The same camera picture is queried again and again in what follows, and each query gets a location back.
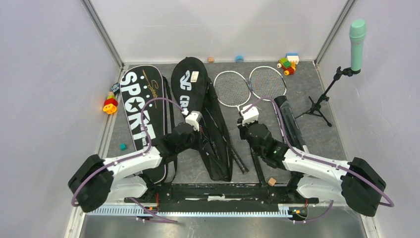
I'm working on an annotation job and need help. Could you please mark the red yellow toy blocks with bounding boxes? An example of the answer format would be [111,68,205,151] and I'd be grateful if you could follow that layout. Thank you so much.
[103,92,118,115]

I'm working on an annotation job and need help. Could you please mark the green microphone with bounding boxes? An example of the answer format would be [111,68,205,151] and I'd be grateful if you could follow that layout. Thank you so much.
[349,19,367,71]

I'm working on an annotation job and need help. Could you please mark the black crossway racket bag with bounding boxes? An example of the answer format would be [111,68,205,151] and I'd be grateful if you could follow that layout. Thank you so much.
[170,57,233,182]

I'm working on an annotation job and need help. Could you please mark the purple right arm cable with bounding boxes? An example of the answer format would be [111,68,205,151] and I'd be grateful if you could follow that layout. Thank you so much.
[243,97,394,224]

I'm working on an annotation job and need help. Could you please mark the blue cylinder block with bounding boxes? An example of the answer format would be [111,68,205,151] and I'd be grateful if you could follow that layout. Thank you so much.
[235,55,244,62]

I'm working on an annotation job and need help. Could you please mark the black white shaft racket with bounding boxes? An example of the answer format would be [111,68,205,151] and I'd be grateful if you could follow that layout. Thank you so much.
[249,66,287,99]

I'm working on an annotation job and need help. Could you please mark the black sport racket bag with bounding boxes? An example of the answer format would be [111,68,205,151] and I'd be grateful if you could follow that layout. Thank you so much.
[119,64,178,184]

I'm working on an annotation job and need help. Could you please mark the small wooden cube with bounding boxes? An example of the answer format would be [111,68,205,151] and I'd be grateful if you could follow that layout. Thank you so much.
[267,178,276,186]

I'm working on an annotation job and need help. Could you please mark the teal cube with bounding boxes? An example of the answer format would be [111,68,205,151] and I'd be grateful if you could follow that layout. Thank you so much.
[119,143,127,151]

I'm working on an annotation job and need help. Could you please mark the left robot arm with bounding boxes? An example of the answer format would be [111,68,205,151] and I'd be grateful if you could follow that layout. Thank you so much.
[67,122,200,213]

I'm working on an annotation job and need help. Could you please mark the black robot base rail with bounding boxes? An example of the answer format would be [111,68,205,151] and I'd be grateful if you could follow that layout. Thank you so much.
[136,183,319,213]

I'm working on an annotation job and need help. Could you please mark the black shuttlecock tube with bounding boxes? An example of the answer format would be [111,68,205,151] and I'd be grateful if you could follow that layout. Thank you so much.
[274,95,309,153]

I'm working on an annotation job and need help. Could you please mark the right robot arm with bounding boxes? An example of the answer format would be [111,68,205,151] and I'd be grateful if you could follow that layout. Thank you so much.
[237,119,386,217]

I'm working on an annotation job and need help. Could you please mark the white frame racket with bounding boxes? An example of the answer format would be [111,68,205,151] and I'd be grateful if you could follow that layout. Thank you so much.
[213,70,267,188]

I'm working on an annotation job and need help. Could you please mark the green blue blocks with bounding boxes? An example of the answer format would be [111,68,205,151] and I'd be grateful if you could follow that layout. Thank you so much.
[276,53,300,75]

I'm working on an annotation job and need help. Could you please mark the black microphone tripod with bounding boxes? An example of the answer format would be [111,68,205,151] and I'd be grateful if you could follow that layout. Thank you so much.
[295,66,361,127]

